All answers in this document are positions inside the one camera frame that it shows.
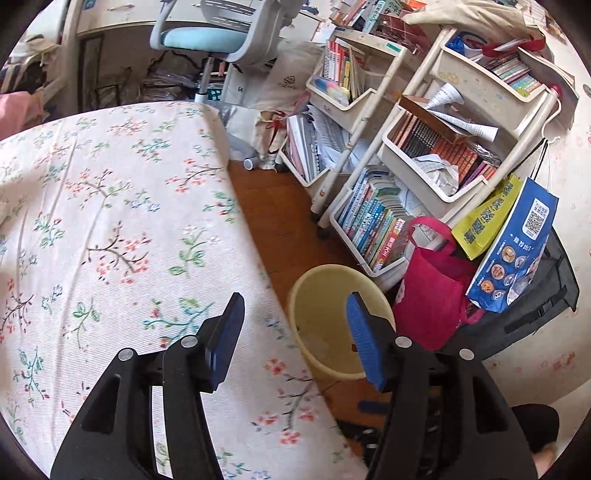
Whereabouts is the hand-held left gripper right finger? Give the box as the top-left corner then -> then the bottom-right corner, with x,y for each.
346,292 -> 539,480

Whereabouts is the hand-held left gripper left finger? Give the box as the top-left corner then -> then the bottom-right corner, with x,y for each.
50,293 -> 245,480

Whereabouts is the pale yellow plastic bin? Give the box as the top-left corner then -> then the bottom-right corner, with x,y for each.
287,264 -> 397,380

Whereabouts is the pink tote bag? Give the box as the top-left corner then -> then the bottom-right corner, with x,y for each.
392,217 -> 486,352

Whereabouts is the row of blue and green books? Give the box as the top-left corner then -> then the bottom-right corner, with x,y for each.
338,168 -> 417,272

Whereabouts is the yellow shopping bag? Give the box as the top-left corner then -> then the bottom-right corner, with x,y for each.
451,174 -> 525,262

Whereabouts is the blue paper bag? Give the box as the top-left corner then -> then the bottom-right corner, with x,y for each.
465,178 -> 560,315

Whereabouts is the person's leg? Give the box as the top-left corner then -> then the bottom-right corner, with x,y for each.
512,404 -> 562,472

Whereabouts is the row of orange and black books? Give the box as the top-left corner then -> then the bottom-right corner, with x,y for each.
396,113 -> 498,191

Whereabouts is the stack of white notebooks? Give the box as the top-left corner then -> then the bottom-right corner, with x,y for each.
284,106 -> 357,184

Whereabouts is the paper bag with red ribbon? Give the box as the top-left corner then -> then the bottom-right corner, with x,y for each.
256,108 -> 297,171

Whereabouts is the large cream rolling cart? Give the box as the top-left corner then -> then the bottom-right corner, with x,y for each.
330,28 -> 561,292

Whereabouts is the small cream rolling cart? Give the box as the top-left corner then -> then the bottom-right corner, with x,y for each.
277,32 -> 411,238

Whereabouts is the rolled white printed paper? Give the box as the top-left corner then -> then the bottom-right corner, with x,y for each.
426,82 -> 500,145

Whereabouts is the white paper bag leaf print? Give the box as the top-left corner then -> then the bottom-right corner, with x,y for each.
256,44 -> 324,121

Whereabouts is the row of thin colourful books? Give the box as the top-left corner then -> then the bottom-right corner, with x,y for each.
322,39 -> 366,100

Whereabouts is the grey and blue desk chair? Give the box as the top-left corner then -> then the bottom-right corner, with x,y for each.
148,0 -> 298,169

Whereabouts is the pink blanket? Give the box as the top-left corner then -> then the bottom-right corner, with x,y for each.
0,90 -> 48,140

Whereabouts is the row of pastel books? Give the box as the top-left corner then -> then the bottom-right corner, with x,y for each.
482,52 -> 542,94

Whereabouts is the clear red acrylic box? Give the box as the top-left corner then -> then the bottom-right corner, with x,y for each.
374,11 -> 440,51

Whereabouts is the pile of books on cart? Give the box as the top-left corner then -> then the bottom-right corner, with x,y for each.
330,0 -> 430,37

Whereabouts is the white desk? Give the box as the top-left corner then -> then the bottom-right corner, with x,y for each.
60,0 -> 333,112

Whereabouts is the cream cloth tote bag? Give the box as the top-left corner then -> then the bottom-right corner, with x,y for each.
406,0 -> 546,43

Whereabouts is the black bag with straps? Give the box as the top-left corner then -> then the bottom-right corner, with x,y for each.
443,226 -> 581,366

